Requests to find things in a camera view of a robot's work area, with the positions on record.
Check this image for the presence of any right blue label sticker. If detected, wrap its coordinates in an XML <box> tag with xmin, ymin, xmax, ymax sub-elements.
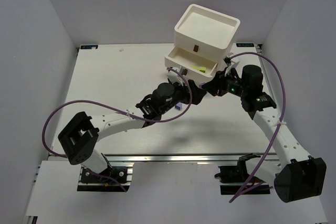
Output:
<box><xmin>236</xmin><ymin>43</ymin><xmax>255</xmax><ymax>48</ymax></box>

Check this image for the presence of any yellow-green lego brick separated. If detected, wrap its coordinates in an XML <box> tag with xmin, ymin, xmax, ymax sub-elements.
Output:
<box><xmin>198</xmin><ymin>67</ymin><xmax>206</xmax><ymax>73</ymax></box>

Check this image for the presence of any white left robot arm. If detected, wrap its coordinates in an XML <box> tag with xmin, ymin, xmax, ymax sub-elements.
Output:
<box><xmin>58</xmin><ymin>80</ymin><xmax>206</xmax><ymax>178</ymax></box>

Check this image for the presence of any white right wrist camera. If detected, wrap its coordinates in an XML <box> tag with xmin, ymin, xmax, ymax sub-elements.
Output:
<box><xmin>223</xmin><ymin>52</ymin><xmax>239</xmax><ymax>76</ymax></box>

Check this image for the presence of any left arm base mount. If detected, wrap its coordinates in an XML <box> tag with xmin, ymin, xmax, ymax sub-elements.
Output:
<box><xmin>77</xmin><ymin>163</ymin><xmax>132</xmax><ymax>193</ymax></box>

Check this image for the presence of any purple lego brick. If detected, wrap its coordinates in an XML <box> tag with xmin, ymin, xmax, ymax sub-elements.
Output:
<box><xmin>175</xmin><ymin>104</ymin><xmax>182</xmax><ymax>110</ymax></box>

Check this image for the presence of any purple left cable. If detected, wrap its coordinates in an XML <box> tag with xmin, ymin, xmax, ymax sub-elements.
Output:
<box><xmin>43</xmin><ymin>68</ymin><xmax>194</xmax><ymax>192</ymax></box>

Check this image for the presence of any blue label sticker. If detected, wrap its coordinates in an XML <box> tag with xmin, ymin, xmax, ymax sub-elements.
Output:
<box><xmin>236</xmin><ymin>43</ymin><xmax>255</xmax><ymax>48</ymax></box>
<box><xmin>80</xmin><ymin>45</ymin><xmax>98</xmax><ymax>50</ymax></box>

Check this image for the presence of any left blue label sticker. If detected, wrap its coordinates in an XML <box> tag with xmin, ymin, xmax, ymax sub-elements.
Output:
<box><xmin>80</xmin><ymin>45</ymin><xmax>98</xmax><ymax>50</ymax></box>

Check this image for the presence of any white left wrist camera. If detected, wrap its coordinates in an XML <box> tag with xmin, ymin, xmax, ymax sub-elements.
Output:
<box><xmin>167</xmin><ymin>67</ymin><xmax>187</xmax><ymax>86</ymax></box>

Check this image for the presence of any white three-drawer cabinet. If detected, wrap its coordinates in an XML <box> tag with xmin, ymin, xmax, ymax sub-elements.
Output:
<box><xmin>164</xmin><ymin>4</ymin><xmax>240</xmax><ymax>84</ymax></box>

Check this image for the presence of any aluminium front rail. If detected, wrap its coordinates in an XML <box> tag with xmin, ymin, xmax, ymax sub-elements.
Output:
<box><xmin>48</xmin><ymin>153</ymin><xmax>279</xmax><ymax>163</ymax></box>

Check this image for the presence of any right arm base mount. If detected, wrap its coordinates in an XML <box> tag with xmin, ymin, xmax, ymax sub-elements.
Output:
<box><xmin>214</xmin><ymin>154</ymin><xmax>270</xmax><ymax>195</ymax></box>

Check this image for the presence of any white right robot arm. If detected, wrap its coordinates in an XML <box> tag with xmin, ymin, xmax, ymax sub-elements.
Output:
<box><xmin>202</xmin><ymin>65</ymin><xmax>327</xmax><ymax>202</ymax></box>

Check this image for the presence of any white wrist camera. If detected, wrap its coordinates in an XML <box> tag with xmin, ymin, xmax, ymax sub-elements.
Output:
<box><xmin>167</xmin><ymin>67</ymin><xmax>187</xmax><ymax>86</ymax></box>
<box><xmin>223</xmin><ymin>52</ymin><xmax>239</xmax><ymax>76</ymax></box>

